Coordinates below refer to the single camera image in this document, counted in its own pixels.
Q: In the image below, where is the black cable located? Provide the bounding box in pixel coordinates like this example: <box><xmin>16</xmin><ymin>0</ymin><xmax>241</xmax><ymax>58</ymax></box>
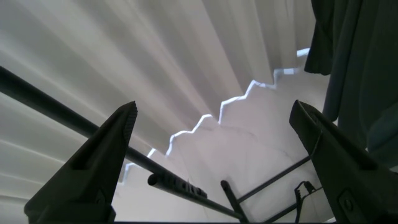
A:
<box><xmin>294</xmin><ymin>180</ymin><xmax>323</xmax><ymax>223</ymax></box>

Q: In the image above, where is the black clothes rack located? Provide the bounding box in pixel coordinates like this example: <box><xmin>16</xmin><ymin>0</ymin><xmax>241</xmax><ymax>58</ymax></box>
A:
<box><xmin>0</xmin><ymin>65</ymin><xmax>312</xmax><ymax>223</ymax></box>

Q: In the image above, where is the white curtain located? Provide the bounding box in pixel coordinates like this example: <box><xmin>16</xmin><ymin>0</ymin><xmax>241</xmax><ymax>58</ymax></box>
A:
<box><xmin>0</xmin><ymin>0</ymin><xmax>317</xmax><ymax>222</ymax></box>

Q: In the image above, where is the dark grey shirt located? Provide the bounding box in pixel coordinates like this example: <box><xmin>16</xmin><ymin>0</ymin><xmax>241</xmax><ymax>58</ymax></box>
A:
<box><xmin>303</xmin><ymin>0</ymin><xmax>398</xmax><ymax>169</ymax></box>

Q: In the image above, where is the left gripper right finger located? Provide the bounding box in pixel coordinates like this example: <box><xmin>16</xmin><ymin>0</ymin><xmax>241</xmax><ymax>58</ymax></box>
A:
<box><xmin>289</xmin><ymin>99</ymin><xmax>398</xmax><ymax>222</ymax></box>

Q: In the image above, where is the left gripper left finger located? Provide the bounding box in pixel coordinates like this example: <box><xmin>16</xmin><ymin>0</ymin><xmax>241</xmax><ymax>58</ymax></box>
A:
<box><xmin>24</xmin><ymin>101</ymin><xmax>139</xmax><ymax>222</ymax></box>

